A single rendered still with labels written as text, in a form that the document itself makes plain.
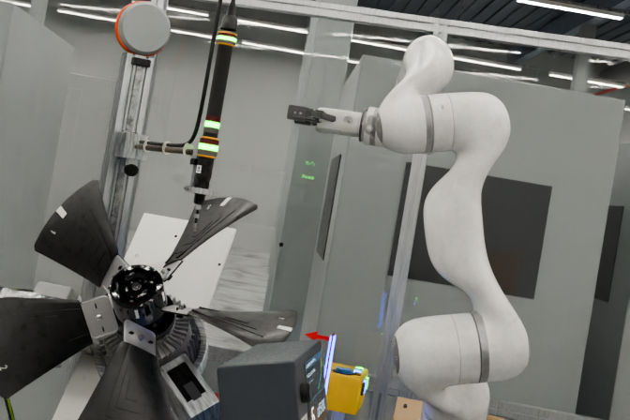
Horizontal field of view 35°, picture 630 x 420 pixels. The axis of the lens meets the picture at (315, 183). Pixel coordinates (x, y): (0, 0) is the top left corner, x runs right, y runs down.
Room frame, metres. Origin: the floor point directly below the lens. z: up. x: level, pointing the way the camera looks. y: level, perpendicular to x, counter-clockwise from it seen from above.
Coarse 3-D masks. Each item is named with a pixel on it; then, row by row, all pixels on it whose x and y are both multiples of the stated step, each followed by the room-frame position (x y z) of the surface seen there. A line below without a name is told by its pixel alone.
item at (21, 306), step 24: (0, 312) 2.17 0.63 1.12; (24, 312) 2.17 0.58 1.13; (48, 312) 2.18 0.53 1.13; (72, 312) 2.19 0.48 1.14; (0, 336) 2.16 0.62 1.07; (24, 336) 2.16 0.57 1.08; (48, 336) 2.18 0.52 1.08; (72, 336) 2.19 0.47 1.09; (0, 360) 2.15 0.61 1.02; (24, 360) 2.16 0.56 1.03; (48, 360) 2.18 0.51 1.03; (0, 384) 2.14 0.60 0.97; (24, 384) 2.16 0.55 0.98
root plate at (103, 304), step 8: (104, 296) 2.21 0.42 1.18; (88, 304) 2.20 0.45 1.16; (96, 304) 2.21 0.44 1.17; (104, 304) 2.21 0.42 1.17; (88, 312) 2.21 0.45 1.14; (96, 312) 2.21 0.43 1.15; (104, 312) 2.22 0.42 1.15; (112, 312) 2.22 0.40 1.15; (88, 320) 2.21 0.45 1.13; (96, 320) 2.21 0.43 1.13; (104, 320) 2.22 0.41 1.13; (112, 320) 2.22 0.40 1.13; (88, 328) 2.21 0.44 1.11; (96, 328) 2.21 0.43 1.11; (104, 328) 2.22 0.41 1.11; (112, 328) 2.23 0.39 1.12; (96, 336) 2.22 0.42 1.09; (104, 336) 2.22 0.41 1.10
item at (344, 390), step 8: (352, 368) 2.49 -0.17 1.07; (336, 376) 2.38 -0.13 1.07; (344, 376) 2.38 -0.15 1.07; (352, 376) 2.38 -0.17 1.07; (360, 376) 2.40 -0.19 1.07; (328, 384) 2.39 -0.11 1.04; (336, 384) 2.38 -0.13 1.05; (344, 384) 2.38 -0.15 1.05; (352, 384) 2.38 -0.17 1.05; (360, 384) 2.38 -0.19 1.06; (328, 392) 2.39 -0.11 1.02; (336, 392) 2.38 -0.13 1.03; (344, 392) 2.38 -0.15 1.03; (352, 392) 2.38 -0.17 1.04; (360, 392) 2.39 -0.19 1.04; (328, 400) 2.39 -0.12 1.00; (336, 400) 2.38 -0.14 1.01; (344, 400) 2.38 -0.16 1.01; (352, 400) 2.38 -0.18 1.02; (360, 400) 2.43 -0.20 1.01; (328, 408) 2.39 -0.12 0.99; (336, 408) 2.38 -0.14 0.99; (344, 408) 2.38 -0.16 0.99; (352, 408) 2.38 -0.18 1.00
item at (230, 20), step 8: (232, 8) 2.22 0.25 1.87; (224, 16) 2.22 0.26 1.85; (232, 16) 2.21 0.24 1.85; (224, 24) 2.21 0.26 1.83; (232, 24) 2.21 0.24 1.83; (200, 160) 2.21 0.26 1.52; (208, 160) 2.21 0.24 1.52; (200, 168) 2.21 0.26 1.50; (208, 168) 2.21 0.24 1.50; (200, 176) 2.21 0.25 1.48; (208, 176) 2.21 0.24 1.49; (200, 184) 2.21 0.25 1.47; (208, 184) 2.22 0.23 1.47; (200, 200) 2.21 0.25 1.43
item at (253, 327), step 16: (208, 320) 2.15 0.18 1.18; (224, 320) 2.16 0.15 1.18; (240, 320) 2.17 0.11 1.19; (256, 320) 2.19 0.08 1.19; (272, 320) 2.21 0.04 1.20; (288, 320) 2.22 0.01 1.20; (240, 336) 2.11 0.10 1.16; (256, 336) 2.12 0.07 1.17; (272, 336) 2.13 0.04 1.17; (288, 336) 2.15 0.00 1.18
